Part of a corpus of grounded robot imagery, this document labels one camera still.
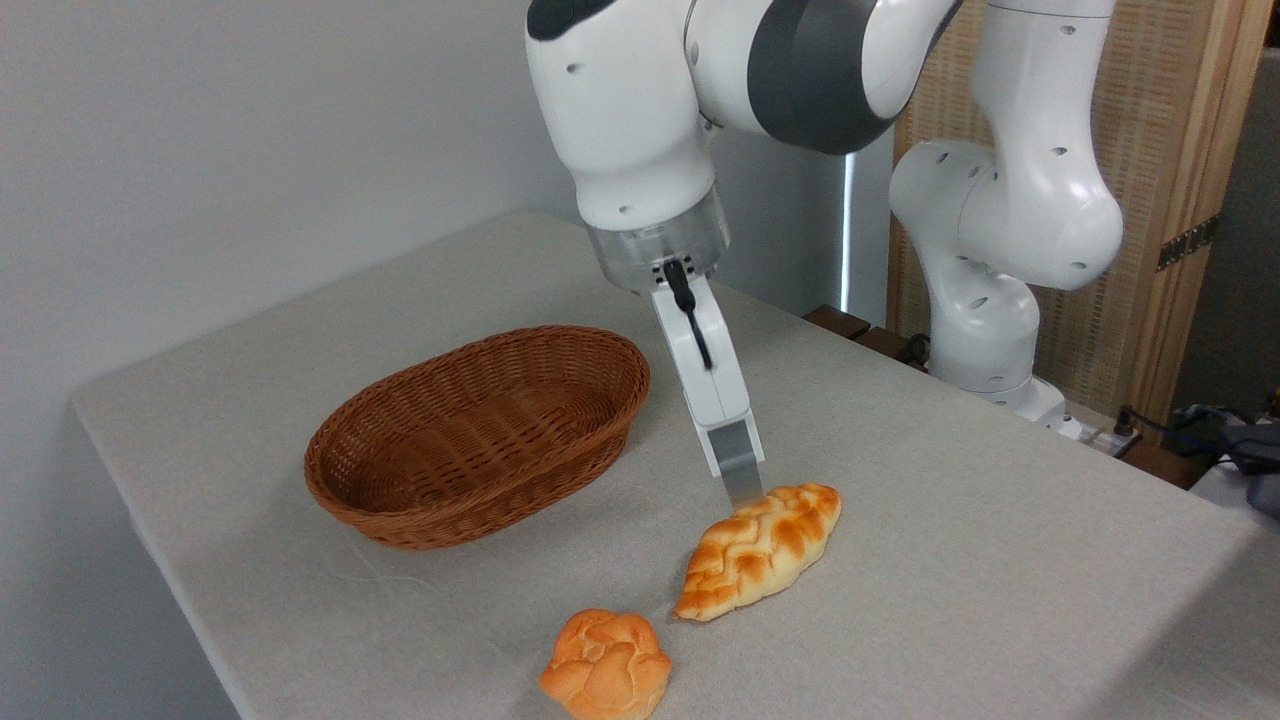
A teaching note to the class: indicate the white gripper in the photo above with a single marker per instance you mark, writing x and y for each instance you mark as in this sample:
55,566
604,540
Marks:
705,370

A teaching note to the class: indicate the long braided bread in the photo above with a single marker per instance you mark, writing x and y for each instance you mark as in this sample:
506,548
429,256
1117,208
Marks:
755,550

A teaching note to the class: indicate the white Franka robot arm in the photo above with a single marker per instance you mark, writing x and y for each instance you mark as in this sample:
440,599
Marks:
640,120

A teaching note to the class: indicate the round knotted bread bun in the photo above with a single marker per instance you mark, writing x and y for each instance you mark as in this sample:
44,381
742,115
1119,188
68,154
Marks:
605,668

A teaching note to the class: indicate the dark wooden base platform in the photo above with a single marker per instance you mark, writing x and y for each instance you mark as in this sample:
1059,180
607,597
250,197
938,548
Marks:
860,335

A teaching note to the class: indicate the grey tablecloth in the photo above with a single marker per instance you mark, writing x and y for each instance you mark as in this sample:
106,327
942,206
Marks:
950,580

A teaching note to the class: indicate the bright window strip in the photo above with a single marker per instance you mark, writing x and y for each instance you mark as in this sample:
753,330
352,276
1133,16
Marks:
850,230

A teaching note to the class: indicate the brown wicker basket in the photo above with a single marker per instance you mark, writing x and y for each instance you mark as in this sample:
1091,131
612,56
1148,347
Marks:
470,440

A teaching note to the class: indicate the metal screen hinge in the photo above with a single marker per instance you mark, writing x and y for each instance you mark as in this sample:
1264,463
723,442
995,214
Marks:
1188,243

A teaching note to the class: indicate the dark grey-blue bag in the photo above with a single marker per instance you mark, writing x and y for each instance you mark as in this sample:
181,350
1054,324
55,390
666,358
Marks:
1240,445

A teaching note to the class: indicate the wooden woven folding screen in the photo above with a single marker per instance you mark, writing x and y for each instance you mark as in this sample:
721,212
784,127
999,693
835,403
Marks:
1170,120

